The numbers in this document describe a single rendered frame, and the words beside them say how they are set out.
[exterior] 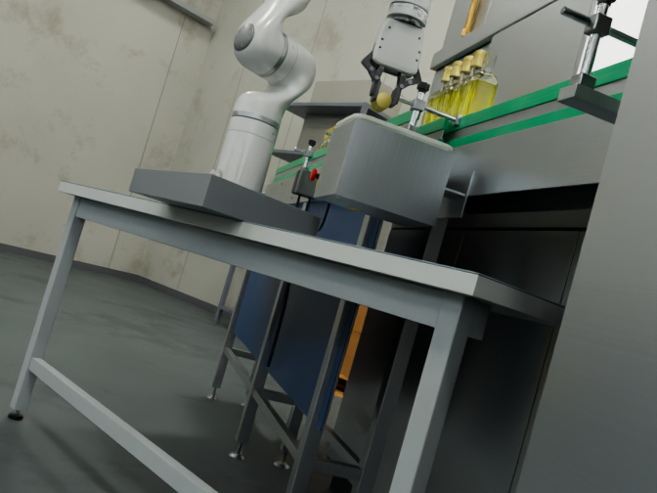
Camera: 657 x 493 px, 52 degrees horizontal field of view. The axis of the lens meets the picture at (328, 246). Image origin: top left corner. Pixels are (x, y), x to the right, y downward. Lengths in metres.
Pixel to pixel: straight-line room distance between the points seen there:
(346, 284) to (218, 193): 0.34
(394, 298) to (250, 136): 0.63
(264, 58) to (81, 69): 6.97
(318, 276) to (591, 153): 0.53
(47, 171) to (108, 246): 1.17
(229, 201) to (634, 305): 0.92
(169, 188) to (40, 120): 6.91
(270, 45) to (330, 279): 0.63
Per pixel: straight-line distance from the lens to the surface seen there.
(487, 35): 2.16
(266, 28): 1.65
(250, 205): 1.44
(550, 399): 0.74
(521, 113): 1.39
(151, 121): 8.91
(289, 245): 1.30
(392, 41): 1.46
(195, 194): 1.40
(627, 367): 0.67
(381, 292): 1.17
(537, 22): 1.88
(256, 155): 1.61
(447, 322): 1.08
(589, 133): 1.14
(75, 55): 8.54
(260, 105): 1.64
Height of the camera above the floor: 0.68
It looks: 3 degrees up
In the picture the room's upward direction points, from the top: 16 degrees clockwise
